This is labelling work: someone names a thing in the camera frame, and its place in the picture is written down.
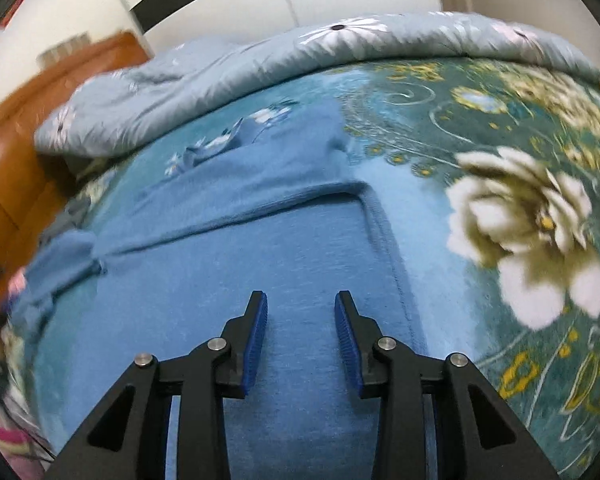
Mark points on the orange wooden headboard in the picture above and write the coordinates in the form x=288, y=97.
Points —
x=25, y=130

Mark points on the teal floral bed blanket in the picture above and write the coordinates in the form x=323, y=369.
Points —
x=505, y=170

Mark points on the blue knit sweater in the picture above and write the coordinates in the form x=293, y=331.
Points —
x=280, y=240

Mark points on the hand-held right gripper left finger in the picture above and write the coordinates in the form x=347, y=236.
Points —
x=256, y=345

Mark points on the pink striped cloth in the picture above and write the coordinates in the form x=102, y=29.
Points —
x=5, y=440

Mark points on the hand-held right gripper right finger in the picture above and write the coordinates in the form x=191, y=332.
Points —
x=346, y=345

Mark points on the light blue floral quilt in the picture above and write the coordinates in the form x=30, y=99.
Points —
x=260, y=65

